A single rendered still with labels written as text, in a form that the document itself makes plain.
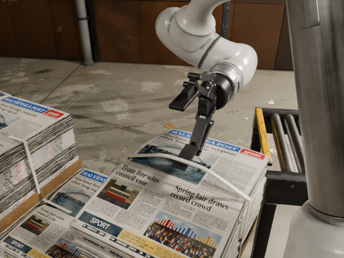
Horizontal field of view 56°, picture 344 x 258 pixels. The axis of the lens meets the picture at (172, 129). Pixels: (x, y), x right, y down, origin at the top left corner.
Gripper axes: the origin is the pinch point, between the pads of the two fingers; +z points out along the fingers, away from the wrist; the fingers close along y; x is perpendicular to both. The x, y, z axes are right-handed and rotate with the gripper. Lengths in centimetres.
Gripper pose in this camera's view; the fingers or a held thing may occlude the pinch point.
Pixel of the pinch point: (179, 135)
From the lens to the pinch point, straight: 63.7
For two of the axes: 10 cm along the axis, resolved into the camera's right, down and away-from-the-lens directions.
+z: -4.6, 5.3, -7.1
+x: -8.9, -2.4, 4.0
